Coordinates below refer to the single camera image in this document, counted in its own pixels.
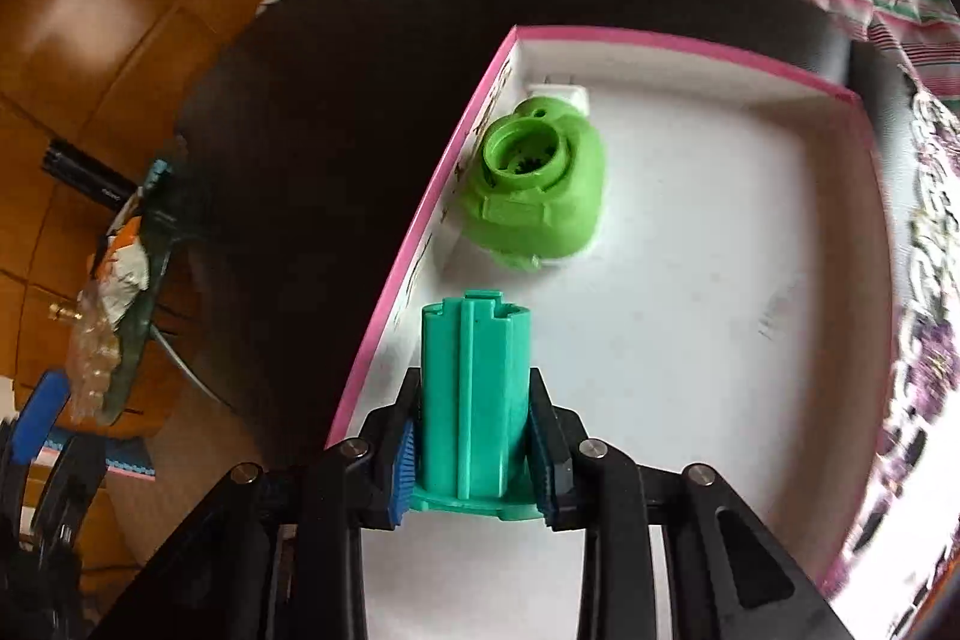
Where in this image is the crumpled clear plastic bag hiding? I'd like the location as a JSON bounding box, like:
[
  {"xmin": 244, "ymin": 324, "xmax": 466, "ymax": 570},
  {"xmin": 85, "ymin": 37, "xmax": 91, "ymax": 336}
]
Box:
[{"xmin": 66, "ymin": 299, "xmax": 125, "ymax": 425}]

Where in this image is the black rod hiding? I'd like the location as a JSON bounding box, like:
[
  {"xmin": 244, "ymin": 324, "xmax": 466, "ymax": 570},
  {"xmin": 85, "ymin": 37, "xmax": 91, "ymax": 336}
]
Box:
[{"xmin": 43, "ymin": 137, "xmax": 137, "ymax": 214}]

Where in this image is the white orange wrapper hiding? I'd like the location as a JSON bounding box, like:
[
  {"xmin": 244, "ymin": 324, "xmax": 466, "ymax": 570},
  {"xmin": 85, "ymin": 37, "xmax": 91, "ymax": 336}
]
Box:
[{"xmin": 88, "ymin": 212, "xmax": 149, "ymax": 311}]

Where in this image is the green plastic housing part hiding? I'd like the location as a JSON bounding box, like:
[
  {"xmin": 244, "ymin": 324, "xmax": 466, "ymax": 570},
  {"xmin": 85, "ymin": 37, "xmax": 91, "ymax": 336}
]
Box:
[{"xmin": 459, "ymin": 94, "xmax": 608, "ymax": 270}]

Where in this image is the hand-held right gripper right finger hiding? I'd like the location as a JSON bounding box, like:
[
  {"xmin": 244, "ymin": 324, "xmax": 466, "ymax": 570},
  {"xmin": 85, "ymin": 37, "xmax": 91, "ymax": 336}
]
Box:
[{"xmin": 525, "ymin": 366, "xmax": 863, "ymax": 640}]

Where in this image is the teal plastic cylinder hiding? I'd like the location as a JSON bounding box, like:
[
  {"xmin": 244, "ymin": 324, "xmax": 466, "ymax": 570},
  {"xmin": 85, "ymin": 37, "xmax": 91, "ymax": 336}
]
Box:
[{"xmin": 409, "ymin": 289, "xmax": 545, "ymax": 522}]

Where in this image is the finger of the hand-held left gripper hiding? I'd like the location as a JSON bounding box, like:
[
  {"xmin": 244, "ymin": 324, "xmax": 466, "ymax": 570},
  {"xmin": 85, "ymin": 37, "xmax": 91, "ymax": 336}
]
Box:
[
  {"xmin": 30, "ymin": 434, "xmax": 107, "ymax": 555},
  {"xmin": 0, "ymin": 370, "xmax": 70, "ymax": 483}
]

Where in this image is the embroidered white tablecloth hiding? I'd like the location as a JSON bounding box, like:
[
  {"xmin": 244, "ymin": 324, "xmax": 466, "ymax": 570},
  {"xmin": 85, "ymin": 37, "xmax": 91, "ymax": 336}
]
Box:
[{"xmin": 825, "ymin": 77, "xmax": 960, "ymax": 640}]

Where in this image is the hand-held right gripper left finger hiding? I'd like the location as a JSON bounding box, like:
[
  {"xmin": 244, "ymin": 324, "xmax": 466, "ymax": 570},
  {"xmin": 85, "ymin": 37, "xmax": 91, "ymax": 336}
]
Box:
[{"xmin": 94, "ymin": 366, "xmax": 425, "ymax": 640}]

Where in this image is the white plug adapter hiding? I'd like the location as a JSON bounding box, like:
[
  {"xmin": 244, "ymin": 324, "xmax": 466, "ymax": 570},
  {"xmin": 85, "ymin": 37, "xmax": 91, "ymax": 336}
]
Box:
[{"xmin": 525, "ymin": 77, "xmax": 590, "ymax": 112}]

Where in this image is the pink-rimmed white box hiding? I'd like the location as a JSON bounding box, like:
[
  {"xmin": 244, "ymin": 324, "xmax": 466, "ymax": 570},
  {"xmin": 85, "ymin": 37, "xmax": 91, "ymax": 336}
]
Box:
[{"xmin": 324, "ymin": 25, "xmax": 946, "ymax": 640}]

